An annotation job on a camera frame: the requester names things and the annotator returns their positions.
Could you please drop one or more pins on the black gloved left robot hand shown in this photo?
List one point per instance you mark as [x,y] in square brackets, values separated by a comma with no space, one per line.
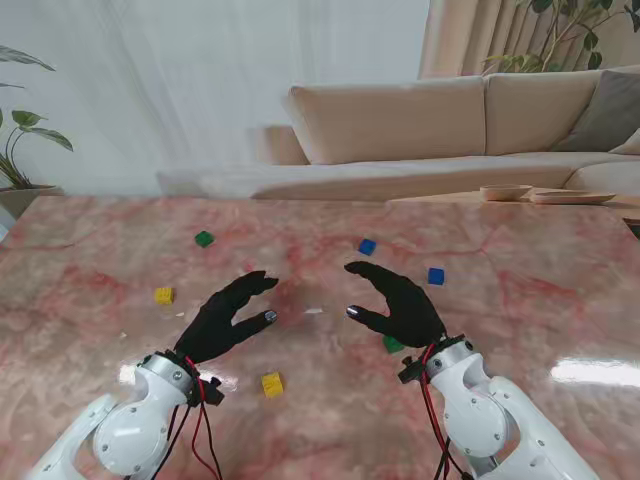
[215,320]

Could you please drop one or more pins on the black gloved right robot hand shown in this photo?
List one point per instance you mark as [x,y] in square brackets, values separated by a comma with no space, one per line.
[407,315]

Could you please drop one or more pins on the green toy brick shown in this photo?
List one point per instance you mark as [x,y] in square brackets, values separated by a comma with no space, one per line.
[392,346]
[203,239]

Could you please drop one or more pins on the blue toy brick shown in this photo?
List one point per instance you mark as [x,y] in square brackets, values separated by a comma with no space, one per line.
[436,276]
[367,246]

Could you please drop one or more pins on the yellow toy brick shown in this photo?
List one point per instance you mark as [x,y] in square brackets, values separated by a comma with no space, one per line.
[164,295]
[272,385]

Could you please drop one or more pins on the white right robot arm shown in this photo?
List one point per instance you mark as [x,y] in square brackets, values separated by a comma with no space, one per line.
[475,415]

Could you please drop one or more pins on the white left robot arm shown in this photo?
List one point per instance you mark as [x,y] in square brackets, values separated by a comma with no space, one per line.
[130,430]

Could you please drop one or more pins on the wooden bowl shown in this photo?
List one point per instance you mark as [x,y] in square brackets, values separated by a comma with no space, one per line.
[505,192]

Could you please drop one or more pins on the beige sofa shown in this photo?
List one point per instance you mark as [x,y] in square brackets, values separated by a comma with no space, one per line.
[390,120]

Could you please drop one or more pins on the shallow wooden plate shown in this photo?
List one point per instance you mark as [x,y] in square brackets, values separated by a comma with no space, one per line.
[570,197]

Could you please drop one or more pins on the beige plant pot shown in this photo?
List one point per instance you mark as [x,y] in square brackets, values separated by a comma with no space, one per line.
[25,200]

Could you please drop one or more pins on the white sheer curtain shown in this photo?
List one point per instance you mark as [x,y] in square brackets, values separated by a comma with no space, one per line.
[200,75]

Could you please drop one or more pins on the large-leaf green potted plant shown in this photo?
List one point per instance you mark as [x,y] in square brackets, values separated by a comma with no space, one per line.
[27,118]

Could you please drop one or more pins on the beige curtain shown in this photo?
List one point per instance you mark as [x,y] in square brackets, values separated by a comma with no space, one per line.
[450,40]

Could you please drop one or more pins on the beige sofa cushion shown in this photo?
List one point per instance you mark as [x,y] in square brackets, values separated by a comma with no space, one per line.
[630,147]

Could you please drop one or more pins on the grey sofa cushion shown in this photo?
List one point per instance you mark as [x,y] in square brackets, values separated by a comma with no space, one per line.
[610,110]

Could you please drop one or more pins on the tall green branching houseplant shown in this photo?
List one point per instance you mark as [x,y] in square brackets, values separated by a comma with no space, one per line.
[594,60]

